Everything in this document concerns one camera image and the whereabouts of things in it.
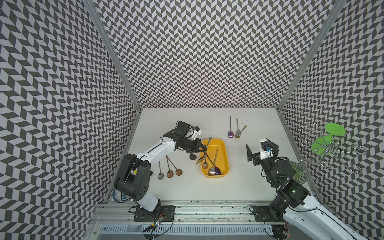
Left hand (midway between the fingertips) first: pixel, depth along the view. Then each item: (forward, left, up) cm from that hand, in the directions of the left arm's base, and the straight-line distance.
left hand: (205, 151), depth 82 cm
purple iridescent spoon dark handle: (-6, -7, -13) cm, 16 cm away
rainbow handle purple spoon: (+20, -19, -12) cm, 30 cm away
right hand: (-2, -25, +10) cm, 27 cm away
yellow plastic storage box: (-1, -7, -13) cm, 15 cm away
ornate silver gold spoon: (-3, 0, -11) cm, 12 cm away
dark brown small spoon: (-8, +32, -12) cm, 35 cm away
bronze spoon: (-8, +21, -13) cm, 25 cm away
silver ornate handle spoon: (+22, -24, -13) cm, 35 cm away
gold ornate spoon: (+27, -30, -12) cm, 42 cm away
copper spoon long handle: (-7, +16, -12) cm, 21 cm away
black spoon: (+3, +8, -12) cm, 15 cm away
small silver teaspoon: (-9, +26, -12) cm, 30 cm away
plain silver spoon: (-7, -4, -13) cm, 15 cm away
